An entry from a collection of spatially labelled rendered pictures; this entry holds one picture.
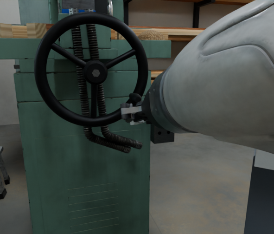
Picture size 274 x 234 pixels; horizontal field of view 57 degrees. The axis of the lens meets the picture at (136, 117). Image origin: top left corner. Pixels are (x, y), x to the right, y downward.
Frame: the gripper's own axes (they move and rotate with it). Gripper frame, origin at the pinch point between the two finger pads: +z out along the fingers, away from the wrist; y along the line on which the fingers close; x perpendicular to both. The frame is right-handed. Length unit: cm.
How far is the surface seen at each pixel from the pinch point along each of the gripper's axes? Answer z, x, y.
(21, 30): 39, -36, 27
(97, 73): 9.2, -12.3, 6.4
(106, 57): 17.9, -19.3, 1.9
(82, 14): 5.8, -25.7, 9.0
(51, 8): 53, -52, 17
